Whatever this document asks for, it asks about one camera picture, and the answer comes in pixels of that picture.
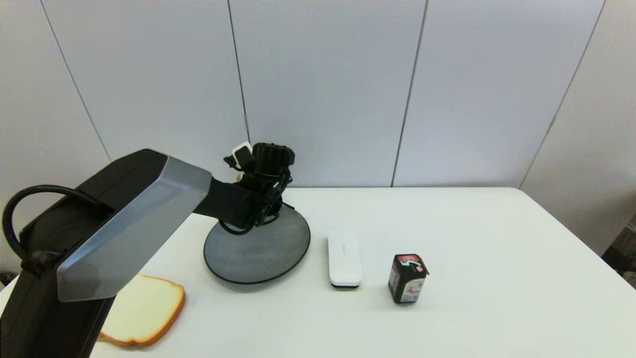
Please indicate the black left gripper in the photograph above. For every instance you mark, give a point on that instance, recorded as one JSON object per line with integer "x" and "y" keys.
{"x": 258, "y": 191}

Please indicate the white toast slice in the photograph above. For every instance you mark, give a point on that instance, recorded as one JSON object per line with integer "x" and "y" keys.
{"x": 149, "y": 311}

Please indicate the small black drink carton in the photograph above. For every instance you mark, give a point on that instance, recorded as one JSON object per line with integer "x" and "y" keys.
{"x": 407, "y": 281}

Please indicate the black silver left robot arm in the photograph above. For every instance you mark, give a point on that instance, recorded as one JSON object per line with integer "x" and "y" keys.
{"x": 124, "y": 223}

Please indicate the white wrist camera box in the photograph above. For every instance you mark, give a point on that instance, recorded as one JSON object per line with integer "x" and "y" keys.
{"x": 243, "y": 155}

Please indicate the dark grey round plate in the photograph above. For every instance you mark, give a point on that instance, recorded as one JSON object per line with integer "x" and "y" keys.
{"x": 258, "y": 253}

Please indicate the white rectangular case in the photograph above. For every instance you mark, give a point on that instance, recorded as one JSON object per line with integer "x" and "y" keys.
{"x": 344, "y": 256}

